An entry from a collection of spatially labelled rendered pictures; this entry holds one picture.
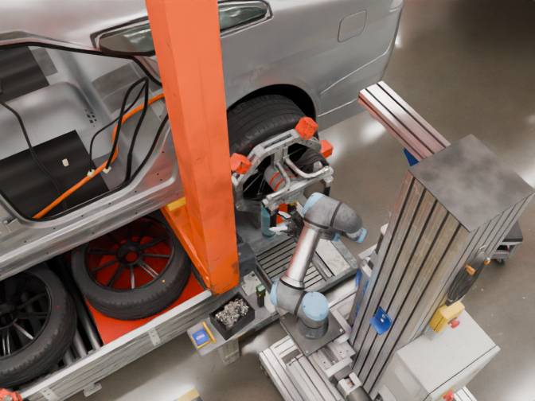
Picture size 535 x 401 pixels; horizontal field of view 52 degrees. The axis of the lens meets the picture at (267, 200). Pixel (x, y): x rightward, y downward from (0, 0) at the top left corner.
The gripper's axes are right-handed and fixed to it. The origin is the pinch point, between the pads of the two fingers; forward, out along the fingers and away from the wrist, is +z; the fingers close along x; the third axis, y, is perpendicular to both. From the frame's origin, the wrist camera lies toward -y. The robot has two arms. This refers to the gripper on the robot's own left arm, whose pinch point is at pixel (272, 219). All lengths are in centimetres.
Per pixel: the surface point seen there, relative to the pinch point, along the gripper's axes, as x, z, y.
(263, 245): 22, 11, 66
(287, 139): 30.7, -0.3, -29.0
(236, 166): 9.0, 21.2, -27.3
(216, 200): -30, 18, -53
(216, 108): -28, 15, -105
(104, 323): -55, 85, 56
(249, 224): 32, 22, 60
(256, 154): 18.7, 13.0, -27.4
